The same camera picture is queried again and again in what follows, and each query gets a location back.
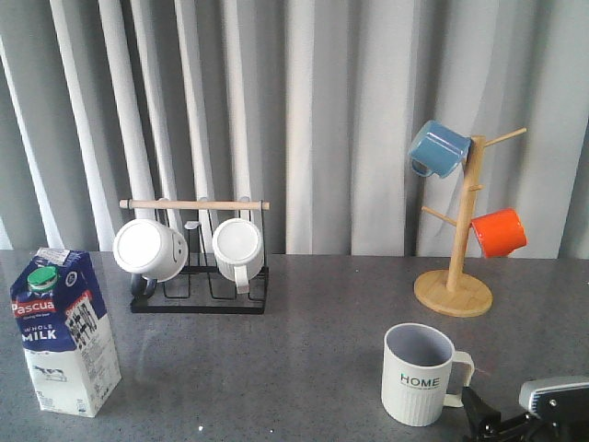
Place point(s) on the Pascual whole milk carton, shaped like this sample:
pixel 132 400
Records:
pixel 65 332

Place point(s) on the white ribbed hanging mug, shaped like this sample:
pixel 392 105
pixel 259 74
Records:
pixel 238 250

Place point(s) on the grey pleated curtain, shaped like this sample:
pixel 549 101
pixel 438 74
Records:
pixel 310 105

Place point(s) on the wooden mug tree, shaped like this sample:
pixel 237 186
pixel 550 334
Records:
pixel 452 292

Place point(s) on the black wire mug rack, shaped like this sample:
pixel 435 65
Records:
pixel 200 287

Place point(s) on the blue enamel mug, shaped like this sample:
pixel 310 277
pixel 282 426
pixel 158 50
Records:
pixel 436 149

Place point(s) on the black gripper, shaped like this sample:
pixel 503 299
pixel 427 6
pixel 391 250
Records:
pixel 556 409

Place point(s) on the white smiley face mug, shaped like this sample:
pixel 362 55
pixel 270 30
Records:
pixel 151 252

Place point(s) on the orange enamel mug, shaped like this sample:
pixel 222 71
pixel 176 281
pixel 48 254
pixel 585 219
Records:
pixel 499 233

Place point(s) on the white HOME mug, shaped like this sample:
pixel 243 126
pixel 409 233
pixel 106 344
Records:
pixel 417 365

